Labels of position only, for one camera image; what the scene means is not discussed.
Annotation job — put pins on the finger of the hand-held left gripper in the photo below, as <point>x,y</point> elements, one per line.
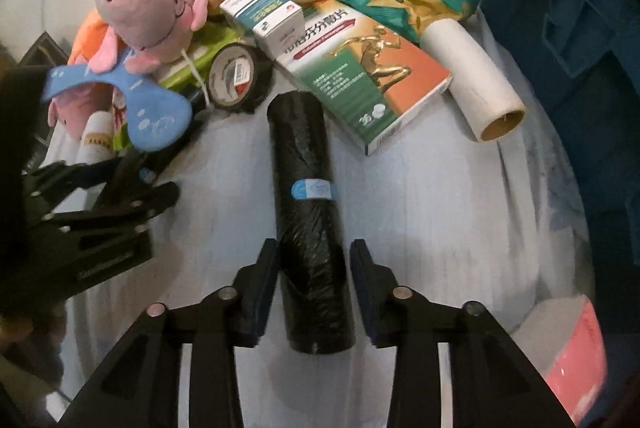
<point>130,210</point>
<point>85,180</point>

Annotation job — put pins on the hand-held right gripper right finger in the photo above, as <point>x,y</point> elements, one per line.
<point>367,298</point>

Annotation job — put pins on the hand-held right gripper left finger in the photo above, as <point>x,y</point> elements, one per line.
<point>265,298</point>

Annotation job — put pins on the person's left hand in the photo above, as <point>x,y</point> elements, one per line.
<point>32,338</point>

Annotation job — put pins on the white paper cup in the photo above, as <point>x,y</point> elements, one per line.
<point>97,138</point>

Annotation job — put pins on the small pink plush toy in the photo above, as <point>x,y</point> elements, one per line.
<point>75,108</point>

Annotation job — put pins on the light blue felt toy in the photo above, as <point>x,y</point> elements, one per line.
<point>150,108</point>

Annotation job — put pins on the orange plush toy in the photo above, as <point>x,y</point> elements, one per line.
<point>87,33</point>

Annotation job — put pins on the lime green packet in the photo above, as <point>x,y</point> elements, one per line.
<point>200,53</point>

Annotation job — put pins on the black tape roll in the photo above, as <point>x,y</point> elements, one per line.
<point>240,78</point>

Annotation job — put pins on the pink and teal plush toy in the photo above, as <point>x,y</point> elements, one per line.
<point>145,8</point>

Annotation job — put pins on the pink tissue pack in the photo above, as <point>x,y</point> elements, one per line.
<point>570,358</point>

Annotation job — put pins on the orange and green box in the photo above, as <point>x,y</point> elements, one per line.
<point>370,73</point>

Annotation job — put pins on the long white teal box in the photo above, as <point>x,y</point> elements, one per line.
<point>250,0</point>

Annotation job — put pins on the white paper roll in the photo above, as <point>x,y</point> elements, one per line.
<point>475,78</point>

